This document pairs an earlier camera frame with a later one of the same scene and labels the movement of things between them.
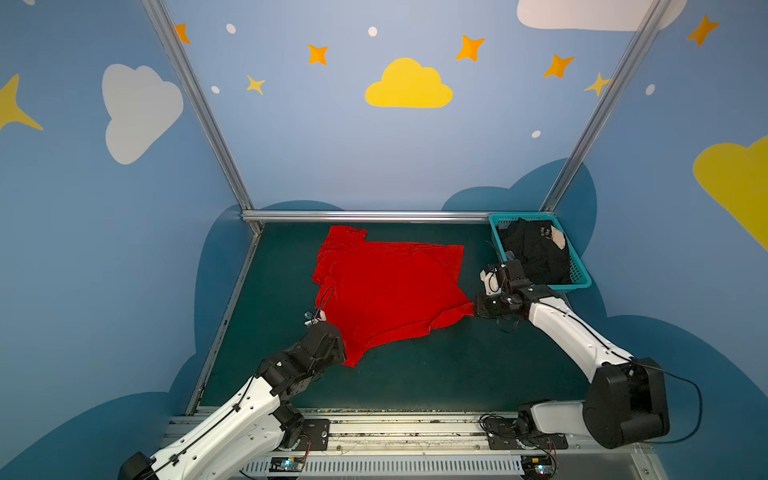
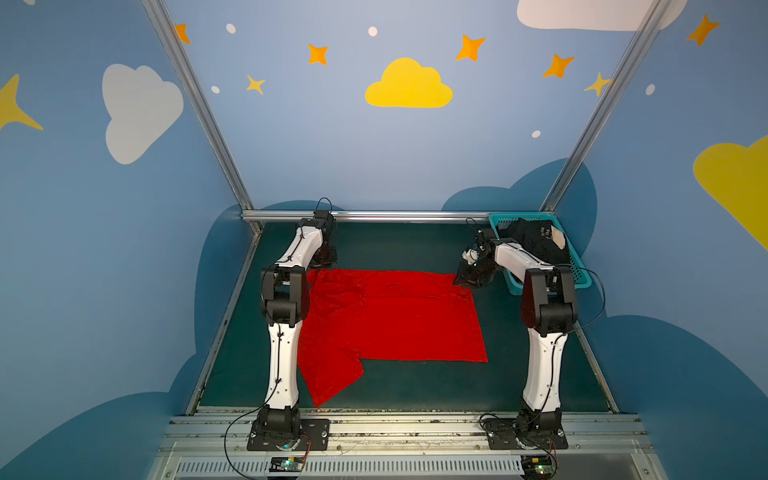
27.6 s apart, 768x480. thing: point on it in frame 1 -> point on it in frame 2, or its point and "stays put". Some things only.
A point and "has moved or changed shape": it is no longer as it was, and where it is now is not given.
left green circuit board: x=286 y=464 stays put
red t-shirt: x=375 y=290 has moved or changed shape
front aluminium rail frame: x=415 y=446 stays put
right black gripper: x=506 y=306 -> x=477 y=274
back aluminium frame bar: x=301 y=216 stays put
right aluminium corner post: x=641 y=39 stays put
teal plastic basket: x=581 y=277 stays put
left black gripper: x=327 y=330 -> x=324 y=257
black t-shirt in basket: x=536 y=244 stays put
